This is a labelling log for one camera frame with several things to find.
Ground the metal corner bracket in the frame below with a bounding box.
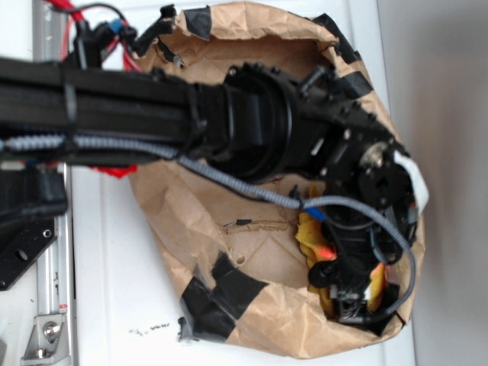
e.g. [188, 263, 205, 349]
[21, 313, 71, 365]

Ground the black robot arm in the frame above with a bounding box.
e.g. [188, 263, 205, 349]
[1, 59, 421, 325]

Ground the white plastic bin lid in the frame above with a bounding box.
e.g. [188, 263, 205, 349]
[71, 1, 416, 365]

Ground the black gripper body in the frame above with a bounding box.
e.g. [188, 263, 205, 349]
[307, 197, 418, 324]

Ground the grey braided cable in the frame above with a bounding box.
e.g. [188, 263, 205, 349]
[0, 133, 416, 317]

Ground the brown paper bag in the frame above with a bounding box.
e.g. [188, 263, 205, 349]
[130, 2, 413, 359]

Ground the yellow microfiber cloth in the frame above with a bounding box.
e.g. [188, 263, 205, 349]
[295, 182, 388, 317]

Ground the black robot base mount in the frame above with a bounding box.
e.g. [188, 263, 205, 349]
[1, 166, 68, 291]

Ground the aluminium extrusion rail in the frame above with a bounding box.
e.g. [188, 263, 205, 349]
[32, 1, 79, 365]

